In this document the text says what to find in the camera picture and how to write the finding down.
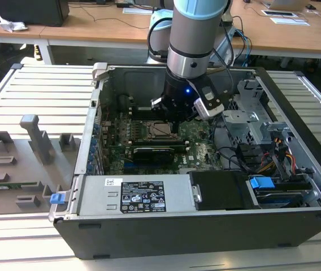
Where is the silver-topped CPU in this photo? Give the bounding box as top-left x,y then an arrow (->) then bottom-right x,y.
151,123 -> 174,138

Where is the metal socket cover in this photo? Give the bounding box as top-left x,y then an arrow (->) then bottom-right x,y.
148,120 -> 182,141

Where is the black RAM slot row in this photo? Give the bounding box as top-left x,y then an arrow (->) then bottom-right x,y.
131,139 -> 189,155
129,107 -> 163,121

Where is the CPU socket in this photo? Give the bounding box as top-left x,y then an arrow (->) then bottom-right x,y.
145,120 -> 184,142

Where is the green motherboard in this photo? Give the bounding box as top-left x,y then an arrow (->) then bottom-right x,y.
99,108 -> 223,176

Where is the black graphics card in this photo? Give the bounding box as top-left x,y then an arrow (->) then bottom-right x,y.
132,146 -> 176,166

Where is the silver disk bay cage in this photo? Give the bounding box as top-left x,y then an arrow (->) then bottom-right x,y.
221,78 -> 294,148

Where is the white paper sheet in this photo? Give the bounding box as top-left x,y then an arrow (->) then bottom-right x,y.
122,7 -> 161,15
270,16 -> 311,27

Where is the black plastic shroud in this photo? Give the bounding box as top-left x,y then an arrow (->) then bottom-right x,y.
190,171 -> 260,211

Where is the wooden desk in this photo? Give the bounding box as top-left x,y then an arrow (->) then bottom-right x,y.
0,0 -> 321,68

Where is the hard disk in blue carrier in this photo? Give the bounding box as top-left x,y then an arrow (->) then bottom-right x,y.
248,174 -> 306,209

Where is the grey power supply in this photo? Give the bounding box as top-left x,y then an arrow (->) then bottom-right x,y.
77,174 -> 198,220

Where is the white tablet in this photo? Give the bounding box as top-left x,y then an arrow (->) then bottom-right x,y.
261,10 -> 300,18

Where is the black and grey PC case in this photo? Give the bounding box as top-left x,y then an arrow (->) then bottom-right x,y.
53,62 -> 321,260

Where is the silver laptop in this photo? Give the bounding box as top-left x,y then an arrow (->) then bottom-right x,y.
263,0 -> 310,11

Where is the blue case latch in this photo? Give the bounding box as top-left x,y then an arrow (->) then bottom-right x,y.
49,193 -> 66,206

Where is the brown parts rack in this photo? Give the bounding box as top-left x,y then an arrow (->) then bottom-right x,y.
0,114 -> 82,216

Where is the black computer tower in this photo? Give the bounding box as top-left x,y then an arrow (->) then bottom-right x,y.
0,0 -> 70,28

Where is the crumpled white paper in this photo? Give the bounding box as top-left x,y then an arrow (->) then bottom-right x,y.
0,14 -> 29,33

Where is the green RAM stick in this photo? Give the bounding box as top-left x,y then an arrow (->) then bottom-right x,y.
0,182 -> 38,190

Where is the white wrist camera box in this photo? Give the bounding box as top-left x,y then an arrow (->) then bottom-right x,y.
193,84 -> 225,121

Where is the blue cable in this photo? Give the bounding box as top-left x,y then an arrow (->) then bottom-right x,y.
235,28 -> 254,67

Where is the grey case handle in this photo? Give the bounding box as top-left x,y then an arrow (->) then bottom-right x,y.
92,62 -> 110,83

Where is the coloured wire bundle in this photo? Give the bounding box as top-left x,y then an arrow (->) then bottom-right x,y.
258,135 -> 298,176

